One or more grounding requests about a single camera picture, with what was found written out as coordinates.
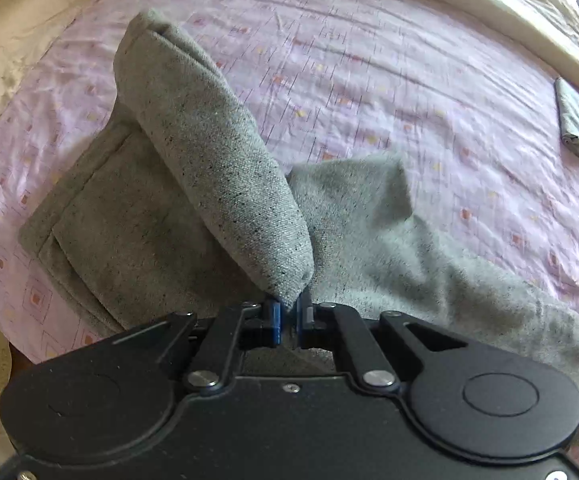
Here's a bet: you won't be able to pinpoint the pink patterned bedsheet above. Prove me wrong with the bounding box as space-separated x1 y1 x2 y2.
0 0 579 366

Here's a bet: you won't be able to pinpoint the cream pillow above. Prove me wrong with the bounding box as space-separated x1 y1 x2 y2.
0 0 135 147

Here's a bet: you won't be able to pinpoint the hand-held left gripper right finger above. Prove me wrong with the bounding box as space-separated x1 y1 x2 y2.
294 295 471 391

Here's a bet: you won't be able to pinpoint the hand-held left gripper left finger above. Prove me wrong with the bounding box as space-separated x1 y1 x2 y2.
112 299 286 392

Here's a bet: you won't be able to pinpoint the grey pants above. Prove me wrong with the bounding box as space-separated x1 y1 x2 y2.
18 7 579 453

